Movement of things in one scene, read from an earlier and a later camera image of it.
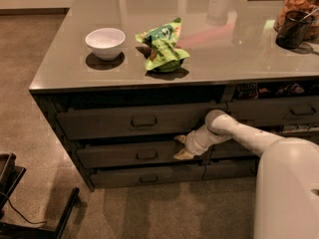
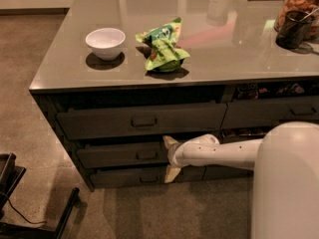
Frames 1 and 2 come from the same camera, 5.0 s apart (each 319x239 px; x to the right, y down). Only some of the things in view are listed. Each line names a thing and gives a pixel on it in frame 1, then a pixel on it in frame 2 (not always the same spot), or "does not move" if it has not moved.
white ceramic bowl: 106,43 does not move
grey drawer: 134,121 does not move
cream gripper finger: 183,154 → 171,173
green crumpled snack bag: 162,44 does not move
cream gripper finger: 180,137 → 168,141
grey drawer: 138,155 does not move
